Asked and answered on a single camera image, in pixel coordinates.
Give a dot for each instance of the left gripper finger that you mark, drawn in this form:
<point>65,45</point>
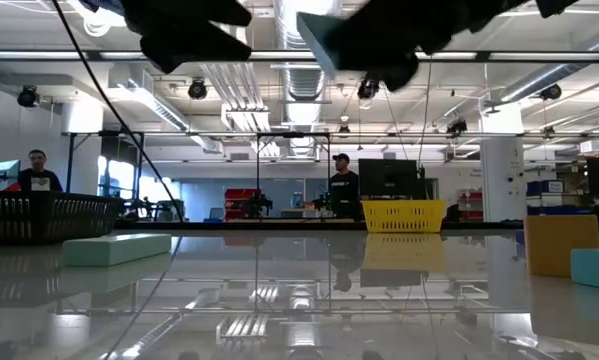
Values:
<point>226,14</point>
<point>194,52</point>

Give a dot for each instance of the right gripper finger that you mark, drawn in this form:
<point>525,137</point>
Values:
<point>394,72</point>
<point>369,35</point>

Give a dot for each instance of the long teal block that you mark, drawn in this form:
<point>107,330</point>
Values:
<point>116,249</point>

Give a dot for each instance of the orange cube block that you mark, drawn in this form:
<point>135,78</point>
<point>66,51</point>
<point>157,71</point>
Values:
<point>559,242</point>

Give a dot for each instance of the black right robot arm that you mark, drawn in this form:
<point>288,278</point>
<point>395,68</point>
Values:
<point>556,7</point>

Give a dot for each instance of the black ceiling spotlight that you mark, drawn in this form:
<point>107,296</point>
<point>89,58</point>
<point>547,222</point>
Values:
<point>550,92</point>
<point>368,89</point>
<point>197,89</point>
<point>28,96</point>

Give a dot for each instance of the black monitor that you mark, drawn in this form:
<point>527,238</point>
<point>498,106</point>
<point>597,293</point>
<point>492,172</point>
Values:
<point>389,179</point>

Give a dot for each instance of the person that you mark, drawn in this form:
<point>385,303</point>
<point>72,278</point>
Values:
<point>344,190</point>
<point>39,177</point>

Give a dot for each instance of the yellow plastic basket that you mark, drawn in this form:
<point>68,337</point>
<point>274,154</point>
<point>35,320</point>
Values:
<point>404,216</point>

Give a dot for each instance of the white round pillar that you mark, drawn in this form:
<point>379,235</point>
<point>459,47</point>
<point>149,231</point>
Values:
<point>501,175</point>

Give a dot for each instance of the red storage bins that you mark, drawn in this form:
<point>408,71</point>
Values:
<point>239,200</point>

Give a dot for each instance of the shelf with blue bins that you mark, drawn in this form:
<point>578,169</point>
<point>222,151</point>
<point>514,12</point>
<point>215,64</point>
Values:
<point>546,197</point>

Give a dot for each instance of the black plastic basket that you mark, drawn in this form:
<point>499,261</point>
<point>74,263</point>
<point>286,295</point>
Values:
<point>44,217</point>

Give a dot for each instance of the silver ventilation duct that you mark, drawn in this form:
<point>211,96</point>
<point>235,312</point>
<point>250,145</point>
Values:
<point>301,85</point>

